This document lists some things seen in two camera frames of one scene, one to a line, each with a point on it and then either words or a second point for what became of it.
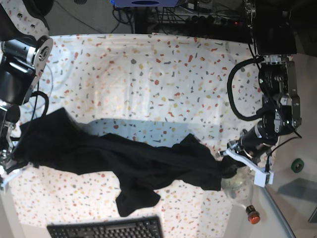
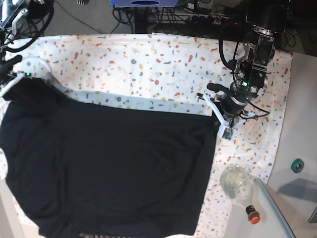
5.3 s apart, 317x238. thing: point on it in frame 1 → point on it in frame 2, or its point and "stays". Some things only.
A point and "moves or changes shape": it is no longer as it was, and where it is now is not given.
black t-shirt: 51,140 moves or changes shape
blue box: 145,3 stays
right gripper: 256,141 → 231,106
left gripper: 8,163 → 7,74
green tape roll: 297,165 stays
